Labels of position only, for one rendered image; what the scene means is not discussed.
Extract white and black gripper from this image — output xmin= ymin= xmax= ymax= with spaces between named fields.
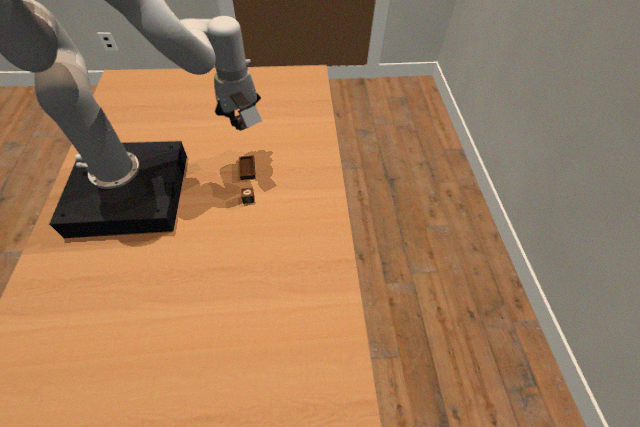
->
xmin=214 ymin=69 xmax=261 ymax=130

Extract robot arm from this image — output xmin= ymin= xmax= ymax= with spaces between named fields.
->
xmin=0 ymin=0 xmax=262 ymax=189

